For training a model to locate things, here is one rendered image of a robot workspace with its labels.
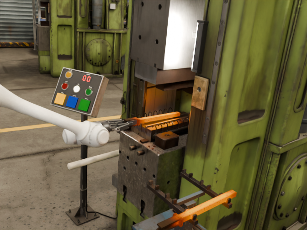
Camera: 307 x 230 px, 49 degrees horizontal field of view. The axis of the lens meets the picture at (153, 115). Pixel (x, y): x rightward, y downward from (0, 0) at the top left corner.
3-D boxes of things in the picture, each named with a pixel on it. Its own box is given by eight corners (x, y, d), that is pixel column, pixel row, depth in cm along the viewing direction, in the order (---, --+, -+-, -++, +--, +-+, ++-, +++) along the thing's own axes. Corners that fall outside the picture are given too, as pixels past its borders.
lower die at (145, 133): (150, 142, 199) (151, 129, 196) (130, 130, 213) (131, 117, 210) (198, 128, 225) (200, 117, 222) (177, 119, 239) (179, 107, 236)
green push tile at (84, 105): (86, 111, 220) (89, 100, 220) (77, 109, 222) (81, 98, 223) (87, 112, 221) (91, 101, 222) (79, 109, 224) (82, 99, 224)
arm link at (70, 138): (87, 140, 182) (99, 142, 172) (60, 146, 173) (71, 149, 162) (85, 120, 181) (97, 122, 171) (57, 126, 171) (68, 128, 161)
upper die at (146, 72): (155, 85, 186) (157, 68, 183) (134, 76, 200) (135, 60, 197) (206, 77, 212) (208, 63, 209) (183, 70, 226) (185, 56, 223)
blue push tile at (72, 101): (74, 108, 223) (77, 97, 224) (65, 106, 226) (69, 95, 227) (75, 109, 225) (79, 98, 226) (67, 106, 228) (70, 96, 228)
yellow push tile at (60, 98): (62, 105, 226) (65, 94, 228) (53, 102, 229) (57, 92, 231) (63, 106, 228) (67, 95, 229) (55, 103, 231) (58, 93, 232)
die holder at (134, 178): (151, 220, 201) (158, 154, 185) (116, 190, 227) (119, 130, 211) (212, 192, 235) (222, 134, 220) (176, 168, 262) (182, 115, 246)
